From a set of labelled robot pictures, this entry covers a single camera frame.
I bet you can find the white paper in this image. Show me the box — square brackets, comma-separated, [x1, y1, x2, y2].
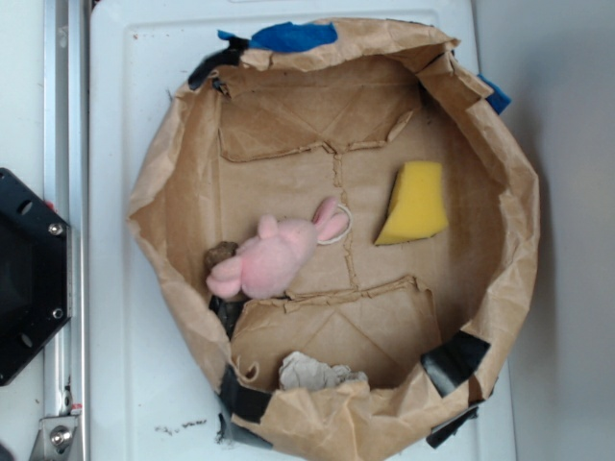
[279, 352, 368, 391]

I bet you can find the pink plush bunny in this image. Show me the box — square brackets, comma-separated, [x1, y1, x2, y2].
[206, 197, 353, 300]

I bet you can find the small brown lump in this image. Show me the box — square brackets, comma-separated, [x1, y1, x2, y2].
[204, 241, 238, 271]

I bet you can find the yellow sponge wedge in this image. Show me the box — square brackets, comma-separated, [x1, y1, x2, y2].
[375, 160, 449, 246]

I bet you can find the brown paper bag bin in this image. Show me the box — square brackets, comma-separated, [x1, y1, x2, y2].
[128, 18, 540, 460]

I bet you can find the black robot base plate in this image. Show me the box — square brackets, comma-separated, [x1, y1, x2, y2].
[0, 168, 69, 386]

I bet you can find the aluminium frame rail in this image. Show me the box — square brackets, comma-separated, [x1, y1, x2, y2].
[43, 1, 93, 460]

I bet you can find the metal corner bracket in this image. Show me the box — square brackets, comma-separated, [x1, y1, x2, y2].
[29, 415, 79, 461]

